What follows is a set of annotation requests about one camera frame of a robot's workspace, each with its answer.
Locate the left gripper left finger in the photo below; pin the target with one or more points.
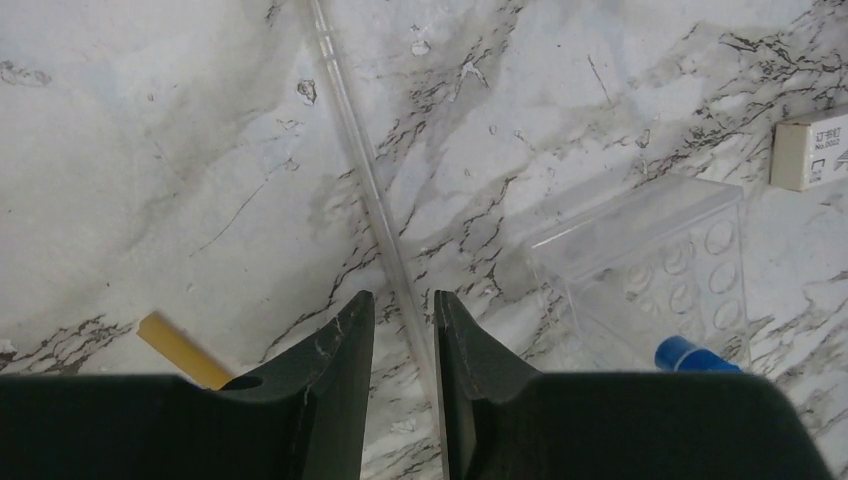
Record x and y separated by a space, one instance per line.
300 415

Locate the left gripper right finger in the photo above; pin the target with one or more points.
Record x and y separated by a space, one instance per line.
503 419

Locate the yellow rubber tube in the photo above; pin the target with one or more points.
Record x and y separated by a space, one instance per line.
183 352

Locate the glass thermometer rod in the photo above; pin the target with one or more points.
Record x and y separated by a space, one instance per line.
361 154

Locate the clear plastic tube rack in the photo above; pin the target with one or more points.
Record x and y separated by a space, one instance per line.
631 269

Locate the small white eraser block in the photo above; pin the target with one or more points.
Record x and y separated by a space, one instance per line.
810 150

